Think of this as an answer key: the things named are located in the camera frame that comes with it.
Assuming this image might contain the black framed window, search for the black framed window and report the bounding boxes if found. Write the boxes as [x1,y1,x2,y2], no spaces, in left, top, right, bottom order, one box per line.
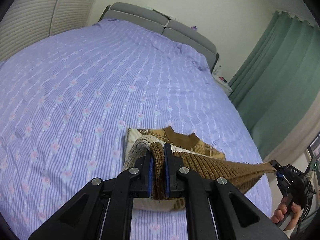
[306,132,320,173]

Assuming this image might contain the person's right forearm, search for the person's right forearm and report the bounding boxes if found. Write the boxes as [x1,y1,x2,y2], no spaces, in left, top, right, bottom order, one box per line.
[282,226,300,240]

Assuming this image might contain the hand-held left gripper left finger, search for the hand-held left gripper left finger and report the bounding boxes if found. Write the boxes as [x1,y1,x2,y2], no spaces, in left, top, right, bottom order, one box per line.
[27,150,154,240]

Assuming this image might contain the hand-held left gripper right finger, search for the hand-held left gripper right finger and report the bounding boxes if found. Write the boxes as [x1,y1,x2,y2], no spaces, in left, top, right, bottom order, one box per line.
[164,142,288,240]

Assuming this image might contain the purple floral bed sheet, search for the purple floral bed sheet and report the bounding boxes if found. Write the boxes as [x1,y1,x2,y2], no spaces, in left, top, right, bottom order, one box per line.
[0,17,273,240]

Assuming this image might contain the brown plaid knit sweater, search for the brown plaid knit sweater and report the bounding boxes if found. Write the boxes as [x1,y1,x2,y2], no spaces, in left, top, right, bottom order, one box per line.
[122,126,278,210]

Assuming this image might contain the white nightstand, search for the white nightstand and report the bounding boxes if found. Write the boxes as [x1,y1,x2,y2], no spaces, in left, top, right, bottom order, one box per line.
[212,74,233,97]

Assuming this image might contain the white louvered wardrobe door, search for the white louvered wardrobe door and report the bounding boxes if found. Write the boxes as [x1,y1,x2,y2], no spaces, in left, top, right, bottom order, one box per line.
[0,0,67,63]
[49,0,105,37]

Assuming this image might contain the grey padded headboard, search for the grey padded headboard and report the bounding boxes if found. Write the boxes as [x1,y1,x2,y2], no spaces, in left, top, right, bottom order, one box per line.
[99,2,220,73]

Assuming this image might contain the person's right hand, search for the person's right hand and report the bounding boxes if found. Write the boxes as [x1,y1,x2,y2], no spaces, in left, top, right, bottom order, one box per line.
[271,196,304,225]

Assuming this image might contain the green curtain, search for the green curtain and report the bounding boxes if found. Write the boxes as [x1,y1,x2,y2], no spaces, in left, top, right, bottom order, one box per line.
[227,10,320,159]

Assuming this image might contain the black cable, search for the black cable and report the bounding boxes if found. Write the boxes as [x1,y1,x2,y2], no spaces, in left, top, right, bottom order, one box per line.
[296,192,316,239]

